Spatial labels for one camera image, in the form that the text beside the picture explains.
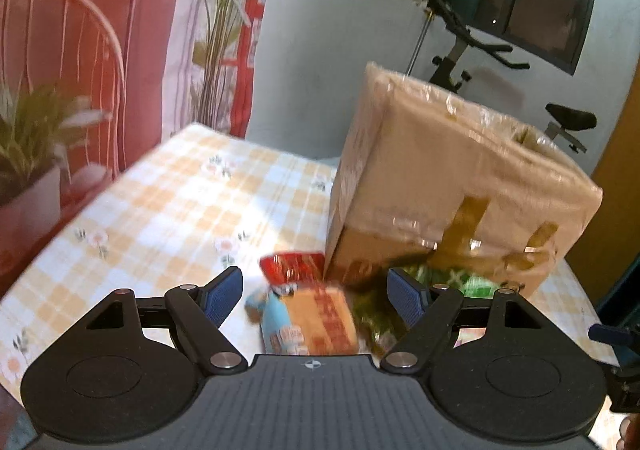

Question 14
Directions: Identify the green snack packet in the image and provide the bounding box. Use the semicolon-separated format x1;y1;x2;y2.
354;264;526;353

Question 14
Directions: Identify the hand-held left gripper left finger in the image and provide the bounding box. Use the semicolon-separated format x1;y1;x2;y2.
85;266;249;376

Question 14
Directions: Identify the taped cardboard box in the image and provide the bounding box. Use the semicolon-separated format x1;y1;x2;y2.
324;61;604;297

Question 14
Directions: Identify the black exercise bike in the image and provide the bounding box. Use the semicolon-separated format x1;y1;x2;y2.
406;0;598;154

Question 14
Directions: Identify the orange wooden door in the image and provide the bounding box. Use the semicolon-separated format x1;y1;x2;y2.
566;93;640;313

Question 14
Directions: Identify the blue and orange snack packet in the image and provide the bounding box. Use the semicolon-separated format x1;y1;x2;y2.
244;280;360;356

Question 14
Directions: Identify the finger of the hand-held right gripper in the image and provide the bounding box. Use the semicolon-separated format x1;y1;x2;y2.
607;361;640;414
588;323;640;347

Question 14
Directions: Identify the red foil snack packet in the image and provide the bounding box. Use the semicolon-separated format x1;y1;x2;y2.
259;253;327;287

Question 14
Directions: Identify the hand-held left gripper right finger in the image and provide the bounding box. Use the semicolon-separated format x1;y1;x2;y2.
381;267;546;376

